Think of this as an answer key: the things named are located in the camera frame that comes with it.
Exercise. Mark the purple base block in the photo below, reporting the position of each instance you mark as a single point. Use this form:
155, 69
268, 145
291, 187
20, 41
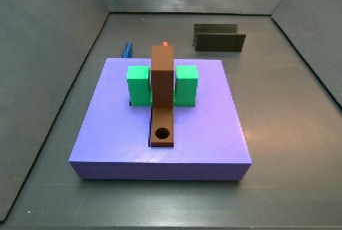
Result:
111, 149

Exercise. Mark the right green block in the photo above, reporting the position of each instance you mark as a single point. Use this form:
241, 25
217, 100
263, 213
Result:
185, 85

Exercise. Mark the blue peg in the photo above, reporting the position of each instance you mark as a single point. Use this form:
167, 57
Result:
127, 51

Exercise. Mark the green block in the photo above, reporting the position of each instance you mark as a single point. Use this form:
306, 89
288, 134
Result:
185, 85
137, 81

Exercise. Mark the black angle fixture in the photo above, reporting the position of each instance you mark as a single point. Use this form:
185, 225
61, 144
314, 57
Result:
217, 38

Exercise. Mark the brown L-shaped block with hole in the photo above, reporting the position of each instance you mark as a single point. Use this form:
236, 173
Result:
161, 89

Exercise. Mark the left green block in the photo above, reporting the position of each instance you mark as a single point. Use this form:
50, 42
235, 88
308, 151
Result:
137, 81

